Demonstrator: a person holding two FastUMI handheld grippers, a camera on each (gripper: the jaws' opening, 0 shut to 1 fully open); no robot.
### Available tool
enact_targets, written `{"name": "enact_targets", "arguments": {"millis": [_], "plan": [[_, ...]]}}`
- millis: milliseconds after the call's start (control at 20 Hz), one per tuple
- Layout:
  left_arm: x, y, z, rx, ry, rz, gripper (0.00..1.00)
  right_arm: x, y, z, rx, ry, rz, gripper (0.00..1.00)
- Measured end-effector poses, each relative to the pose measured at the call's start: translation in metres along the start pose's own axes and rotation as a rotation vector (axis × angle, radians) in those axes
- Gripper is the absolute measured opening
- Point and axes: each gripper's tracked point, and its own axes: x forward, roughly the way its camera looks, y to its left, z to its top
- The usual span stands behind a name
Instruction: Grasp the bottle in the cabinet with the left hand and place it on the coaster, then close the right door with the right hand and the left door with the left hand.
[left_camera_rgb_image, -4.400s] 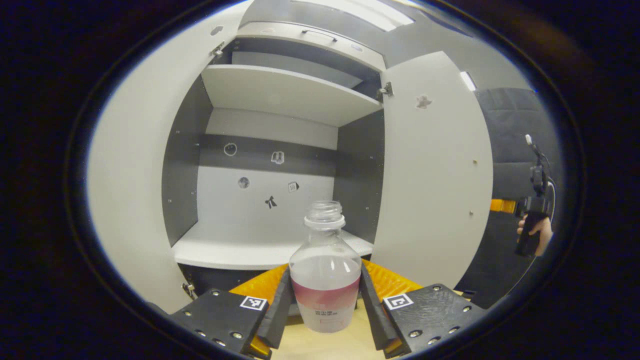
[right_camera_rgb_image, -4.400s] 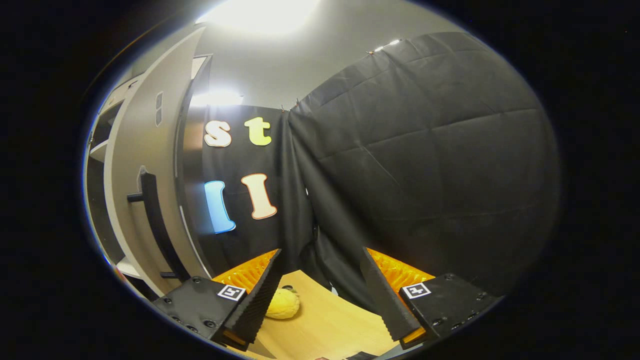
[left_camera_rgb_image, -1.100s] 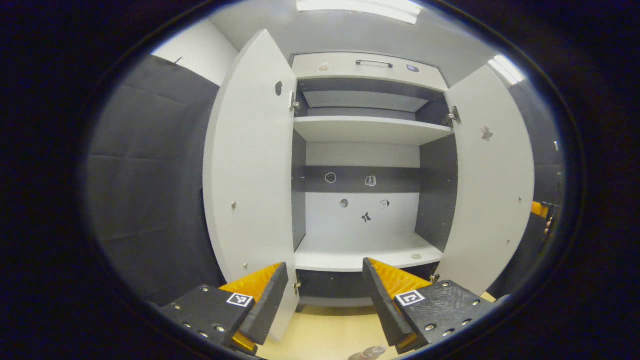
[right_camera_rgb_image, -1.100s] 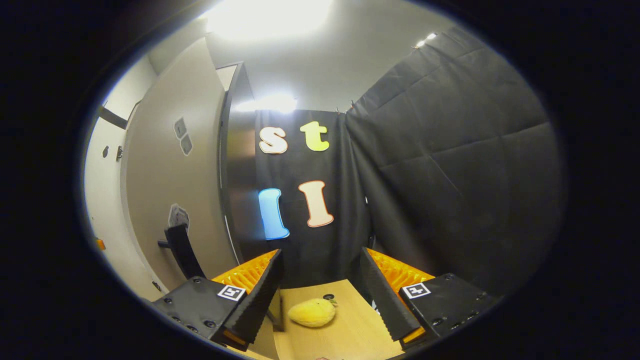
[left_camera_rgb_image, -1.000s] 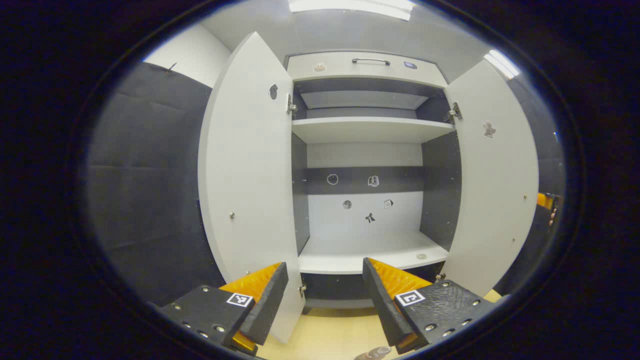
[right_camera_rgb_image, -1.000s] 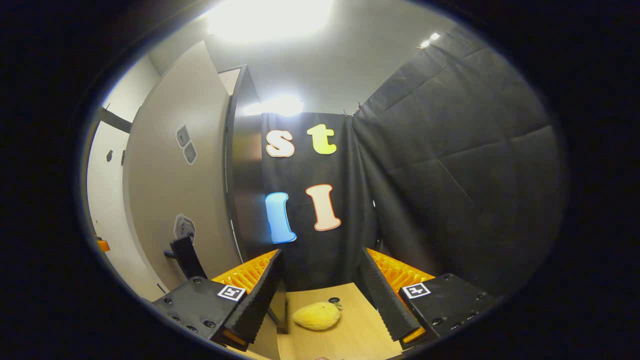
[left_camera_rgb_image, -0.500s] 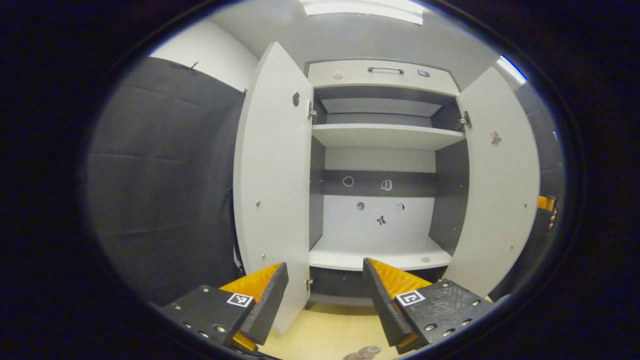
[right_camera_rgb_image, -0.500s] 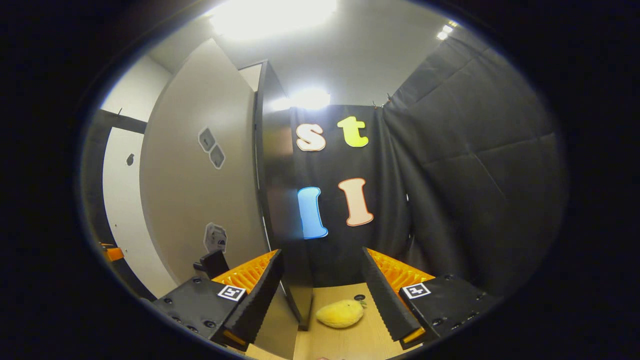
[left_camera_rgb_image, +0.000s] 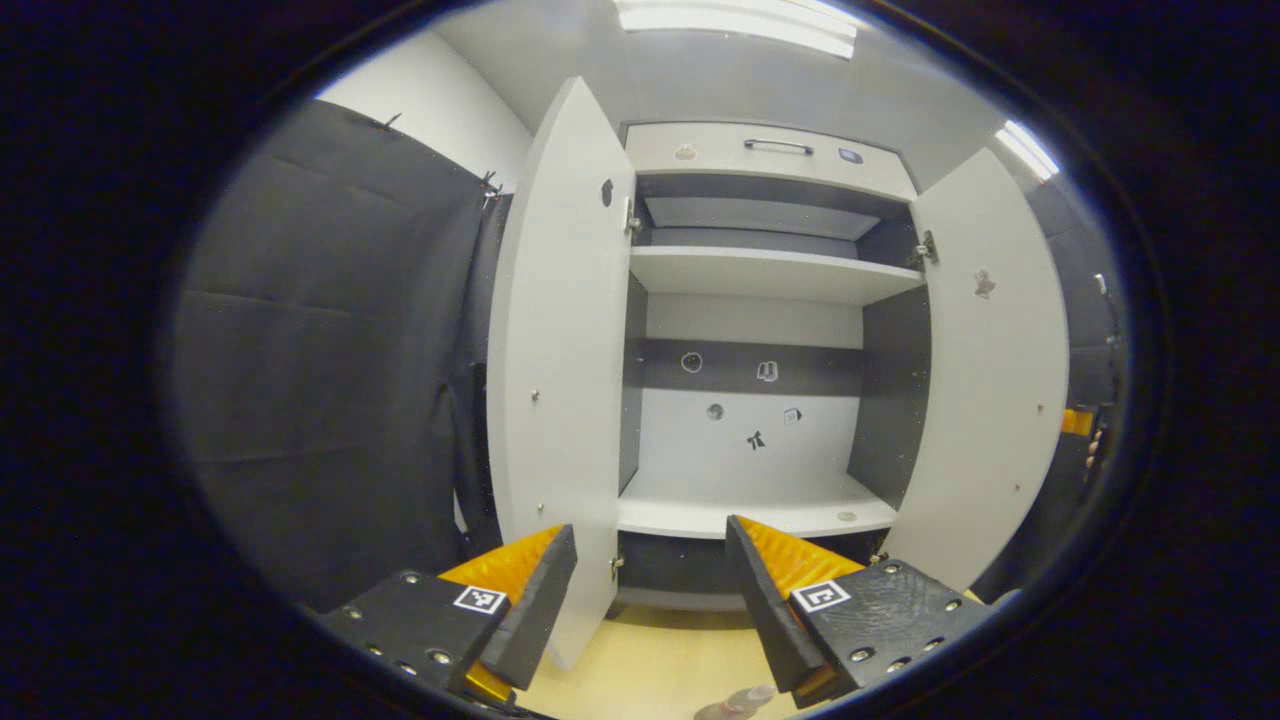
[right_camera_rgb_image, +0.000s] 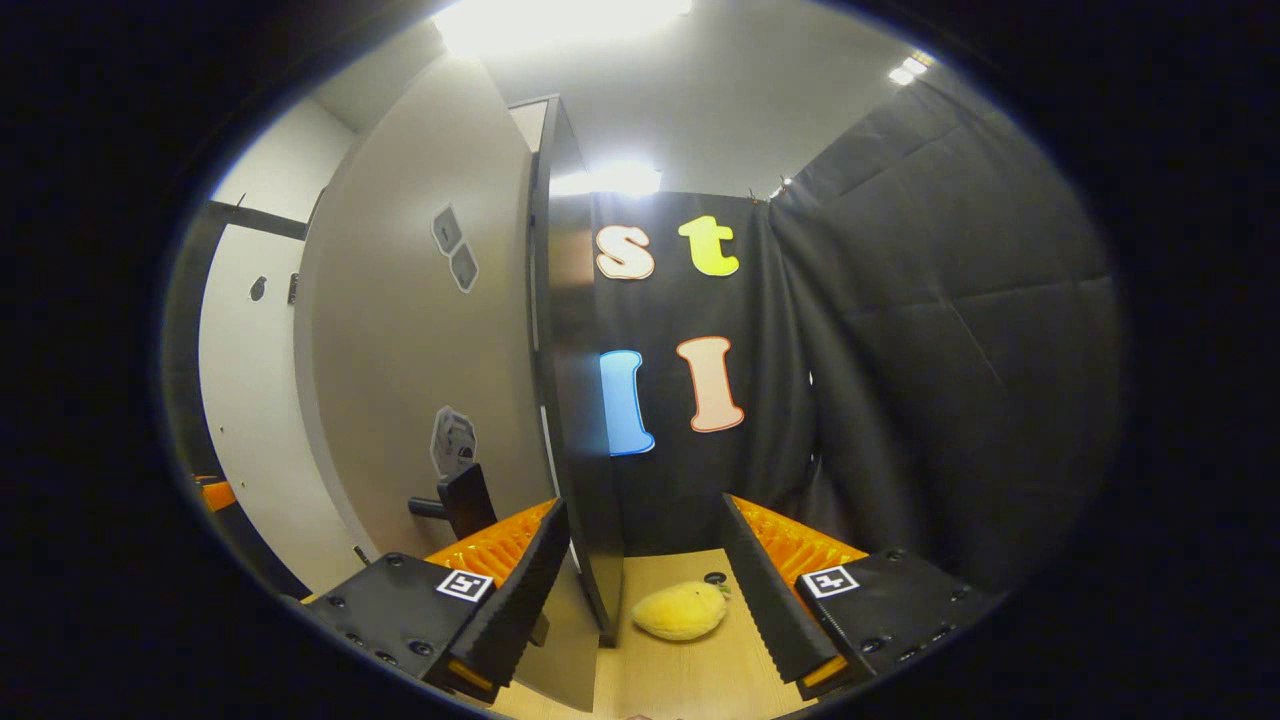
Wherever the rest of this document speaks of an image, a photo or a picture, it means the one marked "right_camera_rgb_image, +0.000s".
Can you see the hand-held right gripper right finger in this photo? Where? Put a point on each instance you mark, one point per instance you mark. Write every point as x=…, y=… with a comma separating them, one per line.
x=765, y=600

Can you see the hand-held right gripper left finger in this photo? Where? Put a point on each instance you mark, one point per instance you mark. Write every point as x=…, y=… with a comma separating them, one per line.
x=520, y=600

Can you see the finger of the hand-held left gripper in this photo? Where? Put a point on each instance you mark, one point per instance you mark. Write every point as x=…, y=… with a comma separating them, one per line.
x=215, y=494

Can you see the grey and white cabinet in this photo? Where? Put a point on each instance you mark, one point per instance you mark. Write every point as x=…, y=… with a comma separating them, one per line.
x=580, y=400

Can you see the yellow plush toy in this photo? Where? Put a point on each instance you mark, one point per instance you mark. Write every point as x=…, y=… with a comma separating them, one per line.
x=680, y=612

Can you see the black backdrop cloth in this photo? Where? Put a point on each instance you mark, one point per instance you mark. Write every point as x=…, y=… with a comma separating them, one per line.
x=950, y=350

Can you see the small ceiling light panel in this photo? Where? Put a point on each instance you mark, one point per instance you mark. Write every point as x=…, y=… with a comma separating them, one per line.
x=908, y=68

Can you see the large ceiling light panel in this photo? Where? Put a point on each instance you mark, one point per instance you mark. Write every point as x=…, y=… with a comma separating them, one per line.
x=560, y=20

